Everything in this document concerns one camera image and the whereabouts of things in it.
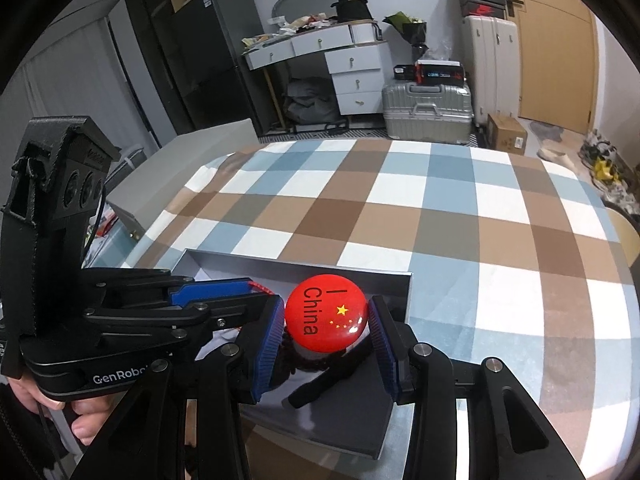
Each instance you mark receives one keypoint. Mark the black bag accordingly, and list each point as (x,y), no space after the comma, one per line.
(354,11)

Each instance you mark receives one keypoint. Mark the grey cloth bundle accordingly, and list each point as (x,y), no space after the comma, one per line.
(312,102)

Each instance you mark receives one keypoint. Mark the pile of mixed shoes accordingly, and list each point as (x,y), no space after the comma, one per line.
(607,170)

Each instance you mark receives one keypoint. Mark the brown cardboard box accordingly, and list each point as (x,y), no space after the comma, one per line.
(507,132)

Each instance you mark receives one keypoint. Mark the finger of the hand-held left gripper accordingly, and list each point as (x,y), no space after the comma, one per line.
(230,310)
(210,291)

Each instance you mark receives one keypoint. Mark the white desk with drawers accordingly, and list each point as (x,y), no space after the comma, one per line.
(355,75)

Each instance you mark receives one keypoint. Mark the black wrapped flower bouquet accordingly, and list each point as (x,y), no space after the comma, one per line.
(412,30)

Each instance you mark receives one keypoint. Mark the grey cardboard box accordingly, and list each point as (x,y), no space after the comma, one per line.
(350,410)

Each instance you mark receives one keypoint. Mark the person's left hand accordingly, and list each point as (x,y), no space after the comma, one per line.
(95,410)

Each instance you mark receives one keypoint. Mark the black and red box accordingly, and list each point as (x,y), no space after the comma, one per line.
(440,72)

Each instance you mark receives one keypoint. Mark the small black box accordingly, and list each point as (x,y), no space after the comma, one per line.
(404,72)

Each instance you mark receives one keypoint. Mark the silver suitcase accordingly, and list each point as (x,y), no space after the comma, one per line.
(430,115)

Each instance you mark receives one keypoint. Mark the person's left forearm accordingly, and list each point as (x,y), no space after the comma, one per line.
(20,440)

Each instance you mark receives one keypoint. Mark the checkered blanket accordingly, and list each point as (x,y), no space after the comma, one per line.
(400,210)

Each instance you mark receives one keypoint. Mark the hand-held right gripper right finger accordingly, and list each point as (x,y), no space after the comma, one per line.
(389,365)

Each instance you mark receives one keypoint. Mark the clear plastic bag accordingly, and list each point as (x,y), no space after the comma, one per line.
(439,52)

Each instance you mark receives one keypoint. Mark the dark grey fridge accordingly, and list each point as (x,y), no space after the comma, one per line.
(215,60)

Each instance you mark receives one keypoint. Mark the white upright suitcase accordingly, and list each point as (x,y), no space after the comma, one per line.
(490,70)

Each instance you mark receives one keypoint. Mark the white curtain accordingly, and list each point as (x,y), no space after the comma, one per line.
(60,85)

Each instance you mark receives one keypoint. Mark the black shoe box red logo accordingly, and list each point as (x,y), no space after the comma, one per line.
(487,9)

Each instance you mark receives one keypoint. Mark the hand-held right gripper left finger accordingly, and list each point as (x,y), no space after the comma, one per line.
(267,345)

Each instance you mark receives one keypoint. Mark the dark wardrobe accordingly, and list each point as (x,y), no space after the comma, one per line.
(150,50)

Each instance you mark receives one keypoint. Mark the grey padded bed panel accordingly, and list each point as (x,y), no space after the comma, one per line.
(200,160)

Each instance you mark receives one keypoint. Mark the black long hair clip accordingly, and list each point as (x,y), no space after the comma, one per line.
(320,385)

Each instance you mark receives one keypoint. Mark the grey floor cloth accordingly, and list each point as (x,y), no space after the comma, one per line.
(547,131)

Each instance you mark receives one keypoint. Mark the red round badge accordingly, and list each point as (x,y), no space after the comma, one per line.
(325,315)

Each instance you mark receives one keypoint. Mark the desk clutter pile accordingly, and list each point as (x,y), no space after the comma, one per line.
(290,30)

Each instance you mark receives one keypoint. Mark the wooden door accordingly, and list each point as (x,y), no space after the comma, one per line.
(555,35)

